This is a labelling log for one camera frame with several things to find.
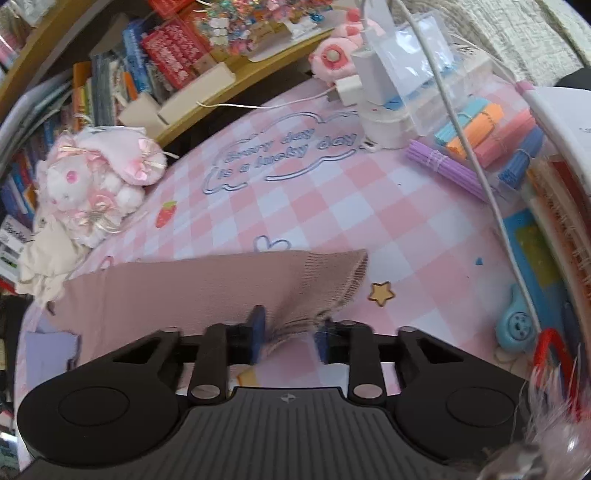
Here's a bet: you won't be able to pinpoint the small pink plush toy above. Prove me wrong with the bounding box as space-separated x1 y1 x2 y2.
308 8 363 86

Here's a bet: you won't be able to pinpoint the red scissors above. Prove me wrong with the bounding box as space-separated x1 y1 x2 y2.
532 328 581 420

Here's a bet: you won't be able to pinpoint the wooden white bookshelf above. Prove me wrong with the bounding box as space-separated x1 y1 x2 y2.
1 1 344 159

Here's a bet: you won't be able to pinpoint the red book box set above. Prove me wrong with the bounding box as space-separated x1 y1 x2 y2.
141 17 217 90

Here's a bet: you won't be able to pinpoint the clear plastic storage box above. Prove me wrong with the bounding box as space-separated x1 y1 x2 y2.
356 11 493 151

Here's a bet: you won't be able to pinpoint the white charging cable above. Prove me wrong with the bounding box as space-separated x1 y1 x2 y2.
195 0 544 338

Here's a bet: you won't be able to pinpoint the white Garbllet book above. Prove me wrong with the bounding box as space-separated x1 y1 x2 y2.
0 214 32 283

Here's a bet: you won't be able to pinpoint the purple paper strip bundle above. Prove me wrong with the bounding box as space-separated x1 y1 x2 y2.
405 140 488 202

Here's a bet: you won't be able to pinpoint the row of colourful books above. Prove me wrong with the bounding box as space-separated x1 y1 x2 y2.
1 14 152 228

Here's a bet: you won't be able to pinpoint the purple and brown sweater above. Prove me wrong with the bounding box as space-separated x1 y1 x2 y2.
21 249 369 364

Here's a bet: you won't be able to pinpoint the cream beige garment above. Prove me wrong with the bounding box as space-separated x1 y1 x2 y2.
15 210 90 307

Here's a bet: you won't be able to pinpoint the orange paper strip bundle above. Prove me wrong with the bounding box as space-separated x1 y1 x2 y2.
446 103 504 160

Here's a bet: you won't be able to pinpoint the pink checkered cartoon mat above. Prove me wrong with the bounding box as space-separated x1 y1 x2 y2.
13 73 565 398

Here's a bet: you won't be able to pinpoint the spiral notebooks stack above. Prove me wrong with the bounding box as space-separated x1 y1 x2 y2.
522 155 590 344

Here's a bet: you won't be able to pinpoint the white power adapter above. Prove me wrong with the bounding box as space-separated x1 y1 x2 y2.
324 48 399 108

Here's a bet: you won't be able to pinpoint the blue round toy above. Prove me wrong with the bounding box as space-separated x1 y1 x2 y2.
495 284 537 354

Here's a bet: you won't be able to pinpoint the white pink bunny plush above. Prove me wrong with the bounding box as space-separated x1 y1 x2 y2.
36 126 167 249

